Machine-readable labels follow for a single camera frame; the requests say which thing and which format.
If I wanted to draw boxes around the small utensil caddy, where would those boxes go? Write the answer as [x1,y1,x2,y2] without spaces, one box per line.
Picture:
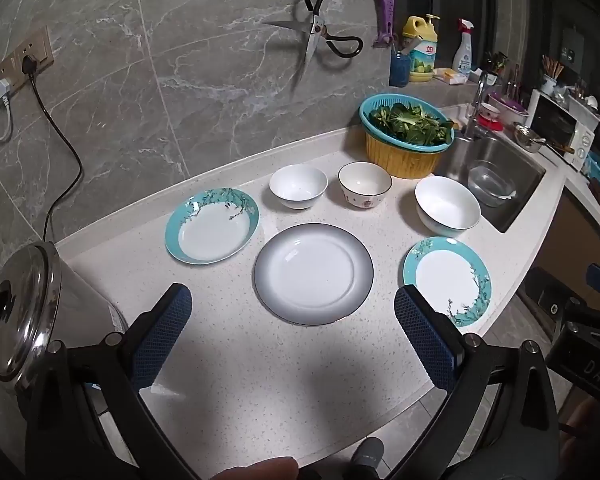
[482,51,511,78]

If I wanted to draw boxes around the yellow plastic basin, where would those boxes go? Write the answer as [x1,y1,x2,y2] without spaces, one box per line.
[364,127,446,180]

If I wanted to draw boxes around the large white plate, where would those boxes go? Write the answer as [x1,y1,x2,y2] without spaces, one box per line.
[414,175,482,237]

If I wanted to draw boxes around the black power cable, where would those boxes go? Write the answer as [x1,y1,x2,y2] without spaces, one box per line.
[22,57,85,243]

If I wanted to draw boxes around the chopstick holder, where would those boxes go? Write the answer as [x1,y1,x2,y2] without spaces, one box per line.
[540,55,566,96]

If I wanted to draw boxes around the small white bowl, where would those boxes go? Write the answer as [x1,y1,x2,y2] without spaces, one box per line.
[269,164,329,210]

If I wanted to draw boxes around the purple peeler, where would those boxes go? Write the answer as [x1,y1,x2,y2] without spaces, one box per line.
[371,0,397,50]

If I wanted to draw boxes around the white toaster oven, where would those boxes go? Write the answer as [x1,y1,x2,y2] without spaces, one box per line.
[527,89,597,171]

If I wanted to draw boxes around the teal floral deep plate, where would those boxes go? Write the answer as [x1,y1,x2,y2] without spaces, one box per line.
[165,187,261,266]

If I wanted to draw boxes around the green leafy vegetables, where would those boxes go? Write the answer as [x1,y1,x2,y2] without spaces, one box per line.
[369,102,453,145]

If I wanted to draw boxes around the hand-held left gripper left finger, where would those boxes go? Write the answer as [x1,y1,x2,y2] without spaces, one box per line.
[25,282,193,480]

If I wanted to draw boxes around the wall power socket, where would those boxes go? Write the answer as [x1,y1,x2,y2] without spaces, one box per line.
[0,25,55,96]

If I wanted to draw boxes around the yellow detergent bottle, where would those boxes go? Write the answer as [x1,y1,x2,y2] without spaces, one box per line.
[401,14,440,83]

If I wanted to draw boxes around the white and yellow packet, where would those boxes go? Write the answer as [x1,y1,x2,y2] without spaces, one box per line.
[437,67,468,86]

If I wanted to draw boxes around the kitchen scissors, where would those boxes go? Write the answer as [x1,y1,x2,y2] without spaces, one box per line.
[262,0,365,78]

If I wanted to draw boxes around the person's right hand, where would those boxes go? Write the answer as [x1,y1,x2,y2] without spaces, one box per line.
[560,395,600,466]

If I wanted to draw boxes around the purple bowl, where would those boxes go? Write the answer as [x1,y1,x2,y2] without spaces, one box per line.
[487,91,530,117]

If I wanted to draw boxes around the patterned dark-rimmed bowl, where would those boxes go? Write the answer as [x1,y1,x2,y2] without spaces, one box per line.
[337,161,393,211]

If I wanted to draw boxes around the stainless steel sink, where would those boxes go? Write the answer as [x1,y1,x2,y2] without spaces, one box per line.
[432,132,548,235]

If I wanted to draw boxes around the clear glass bowl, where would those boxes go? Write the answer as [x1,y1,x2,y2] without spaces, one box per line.
[467,160,518,208]

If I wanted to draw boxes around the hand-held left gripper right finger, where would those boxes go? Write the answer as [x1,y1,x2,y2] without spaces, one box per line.
[394,284,563,480]

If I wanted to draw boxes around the chrome faucet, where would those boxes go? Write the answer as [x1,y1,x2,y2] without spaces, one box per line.
[464,71,498,140]

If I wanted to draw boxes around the teal plastic colander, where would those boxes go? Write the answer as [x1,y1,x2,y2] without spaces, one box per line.
[358,93,456,150]

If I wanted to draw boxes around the red and white bowl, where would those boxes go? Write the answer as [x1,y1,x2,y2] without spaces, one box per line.
[480,102,503,133]

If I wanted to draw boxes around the steel strainer with handle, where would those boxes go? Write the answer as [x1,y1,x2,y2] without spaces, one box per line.
[512,122,576,155]

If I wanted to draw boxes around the grey-rimmed white plate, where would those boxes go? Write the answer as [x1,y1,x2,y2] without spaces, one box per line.
[253,222,375,326]

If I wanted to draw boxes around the stainless rice cooker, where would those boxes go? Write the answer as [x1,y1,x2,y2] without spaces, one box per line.
[0,240,130,411]

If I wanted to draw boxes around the person's left hand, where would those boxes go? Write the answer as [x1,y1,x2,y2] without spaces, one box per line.
[205,456,300,480]

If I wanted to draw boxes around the person's grey shoe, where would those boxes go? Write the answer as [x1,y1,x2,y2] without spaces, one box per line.
[349,436,385,480]

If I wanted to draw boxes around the blue cup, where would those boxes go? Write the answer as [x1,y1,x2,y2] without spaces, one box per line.
[389,50,412,87]

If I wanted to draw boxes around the white spray bottle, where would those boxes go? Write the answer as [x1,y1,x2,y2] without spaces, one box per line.
[451,18,476,77]

